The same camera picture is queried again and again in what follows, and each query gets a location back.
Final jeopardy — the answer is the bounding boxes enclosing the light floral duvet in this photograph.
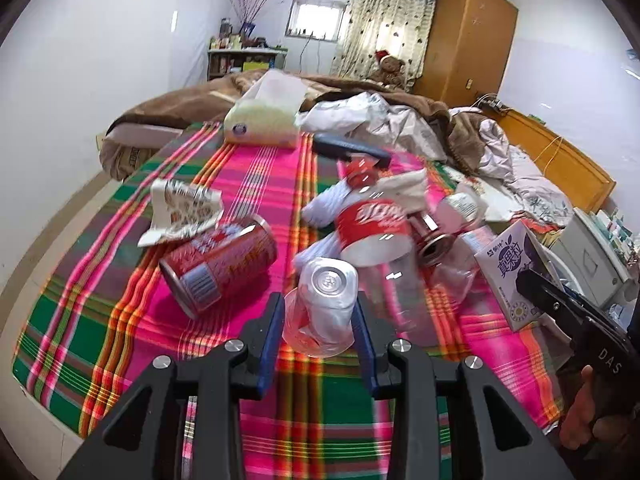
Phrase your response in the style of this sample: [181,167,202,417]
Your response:
[296,92,574,228]

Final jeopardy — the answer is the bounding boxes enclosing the white foam fruit net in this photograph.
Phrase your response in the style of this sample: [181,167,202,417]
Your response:
[300,179,352,228]

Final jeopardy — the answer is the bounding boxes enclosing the crumpled printed paper wrapper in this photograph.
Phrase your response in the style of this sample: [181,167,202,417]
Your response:
[138,179,224,248]

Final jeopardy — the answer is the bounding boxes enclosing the window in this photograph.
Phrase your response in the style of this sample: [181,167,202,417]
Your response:
[285,0,346,42]

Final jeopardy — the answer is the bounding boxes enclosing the wooden wardrobe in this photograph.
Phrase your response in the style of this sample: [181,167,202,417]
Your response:
[412,0,518,107]

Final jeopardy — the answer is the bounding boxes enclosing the dried branches in vase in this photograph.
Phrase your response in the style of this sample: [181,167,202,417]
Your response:
[229,0,269,38]

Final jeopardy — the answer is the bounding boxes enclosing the white yogurt cup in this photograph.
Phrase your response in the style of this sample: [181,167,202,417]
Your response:
[435,183,487,235]

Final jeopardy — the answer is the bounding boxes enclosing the teddy bear with santa hat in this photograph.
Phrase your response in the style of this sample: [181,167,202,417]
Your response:
[368,50,405,89]

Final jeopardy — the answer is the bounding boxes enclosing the dark blue glasses case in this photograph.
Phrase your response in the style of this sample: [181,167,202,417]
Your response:
[312,133,392,170]

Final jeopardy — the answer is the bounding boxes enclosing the grey drawer cabinet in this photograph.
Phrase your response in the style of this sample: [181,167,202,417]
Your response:
[551,208,639,310]

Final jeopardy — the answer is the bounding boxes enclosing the cluttered shelf desk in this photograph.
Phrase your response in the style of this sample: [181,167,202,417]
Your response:
[206,18,288,81]

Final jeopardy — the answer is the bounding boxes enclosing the clear cola bottle red label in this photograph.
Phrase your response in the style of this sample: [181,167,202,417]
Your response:
[335,156,438,349]

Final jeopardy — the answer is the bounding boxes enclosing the tissue pack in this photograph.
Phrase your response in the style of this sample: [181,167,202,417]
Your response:
[222,68,307,148]

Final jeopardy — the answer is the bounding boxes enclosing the purple white milk carton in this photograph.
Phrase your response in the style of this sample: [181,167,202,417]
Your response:
[474,220,561,332]

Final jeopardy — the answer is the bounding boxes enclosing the wooden headboard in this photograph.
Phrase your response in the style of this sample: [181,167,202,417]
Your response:
[480,105,616,212]

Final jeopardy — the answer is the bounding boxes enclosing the colourful plaid bed cloth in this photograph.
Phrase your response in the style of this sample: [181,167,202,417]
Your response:
[10,120,566,480]

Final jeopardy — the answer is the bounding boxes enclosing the crumpled cream paper bag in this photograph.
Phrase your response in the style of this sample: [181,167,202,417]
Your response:
[375,168,427,214]

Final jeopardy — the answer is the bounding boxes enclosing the patterned curtain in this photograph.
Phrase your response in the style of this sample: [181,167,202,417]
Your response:
[331,0,437,88]

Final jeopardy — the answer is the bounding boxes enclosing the clear cup with white can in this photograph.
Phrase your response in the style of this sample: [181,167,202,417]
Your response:
[283,258,358,359]

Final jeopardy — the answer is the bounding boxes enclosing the person's right hand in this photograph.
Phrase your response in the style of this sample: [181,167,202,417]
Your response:
[560,365,620,450]

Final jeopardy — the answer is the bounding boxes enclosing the brown blanket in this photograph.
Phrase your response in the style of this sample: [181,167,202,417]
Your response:
[99,70,471,181]

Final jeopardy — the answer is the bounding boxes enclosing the red drink can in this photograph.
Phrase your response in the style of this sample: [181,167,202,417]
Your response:
[160,214,278,320]

